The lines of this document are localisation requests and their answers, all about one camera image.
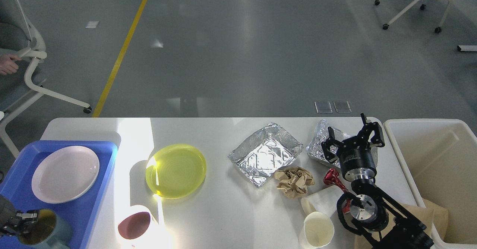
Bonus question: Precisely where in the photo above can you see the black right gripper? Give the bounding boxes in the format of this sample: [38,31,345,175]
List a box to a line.
[321,113,385,182]

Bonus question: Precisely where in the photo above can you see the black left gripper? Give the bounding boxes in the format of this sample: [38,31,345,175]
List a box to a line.
[0,195,39,237]

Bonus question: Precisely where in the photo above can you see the grey-blue mug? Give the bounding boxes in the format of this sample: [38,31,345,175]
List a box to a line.
[18,209,73,249]

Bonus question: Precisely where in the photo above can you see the pink mug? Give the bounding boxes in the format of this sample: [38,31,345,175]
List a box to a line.
[117,205,159,249]

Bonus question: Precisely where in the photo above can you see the yellow translucent plate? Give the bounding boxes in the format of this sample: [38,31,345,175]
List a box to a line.
[145,144,207,199]

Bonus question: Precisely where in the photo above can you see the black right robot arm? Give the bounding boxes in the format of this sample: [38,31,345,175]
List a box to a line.
[321,114,434,249]

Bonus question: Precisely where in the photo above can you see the person hand on chair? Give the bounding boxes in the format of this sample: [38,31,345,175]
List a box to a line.
[0,54,22,76]

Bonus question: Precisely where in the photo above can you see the right floor socket cover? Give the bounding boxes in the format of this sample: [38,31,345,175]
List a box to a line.
[333,101,352,113]

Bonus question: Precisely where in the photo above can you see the floor socket cover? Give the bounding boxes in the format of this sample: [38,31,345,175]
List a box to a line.
[315,101,333,114]
[333,101,352,113]

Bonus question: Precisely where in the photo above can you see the red crumpled wrapper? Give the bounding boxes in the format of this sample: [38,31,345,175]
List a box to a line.
[323,168,351,214]

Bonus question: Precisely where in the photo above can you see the crumpled aluminium foil tray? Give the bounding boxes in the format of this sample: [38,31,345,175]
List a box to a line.
[306,119,378,171]

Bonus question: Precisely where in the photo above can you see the left floor socket cover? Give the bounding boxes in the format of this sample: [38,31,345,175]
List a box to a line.
[315,101,333,114]

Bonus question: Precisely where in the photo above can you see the lying white paper cup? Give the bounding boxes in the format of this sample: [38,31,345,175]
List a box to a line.
[300,186,344,217]

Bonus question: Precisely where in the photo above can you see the pink round plate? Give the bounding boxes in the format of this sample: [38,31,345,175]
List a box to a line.
[31,146,100,204]

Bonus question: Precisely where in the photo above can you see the blue plastic tray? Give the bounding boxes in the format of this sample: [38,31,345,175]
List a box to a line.
[0,140,117,249]

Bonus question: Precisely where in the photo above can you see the crumpled brown paper ball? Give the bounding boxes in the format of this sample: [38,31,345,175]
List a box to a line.
[273,166,316,199]

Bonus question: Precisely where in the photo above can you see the white plastic waste bin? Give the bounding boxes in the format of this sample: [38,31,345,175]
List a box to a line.
[384,119,477,249]

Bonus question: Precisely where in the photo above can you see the upright white paper cup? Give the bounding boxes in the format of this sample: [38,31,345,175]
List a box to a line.
[298,211,335,249]

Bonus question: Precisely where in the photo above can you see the square aluminium foil tray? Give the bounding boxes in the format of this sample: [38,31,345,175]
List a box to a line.
[228,123,303,188]

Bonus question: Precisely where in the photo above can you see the brown paper bag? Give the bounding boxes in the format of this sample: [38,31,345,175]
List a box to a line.
[354,199,449,249]

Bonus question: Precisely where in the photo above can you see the white bar on floor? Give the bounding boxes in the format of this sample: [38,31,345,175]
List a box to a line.
[457,45,477,52]

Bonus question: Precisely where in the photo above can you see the white office chair left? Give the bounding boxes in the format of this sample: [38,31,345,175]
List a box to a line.
[1,0,92,157]

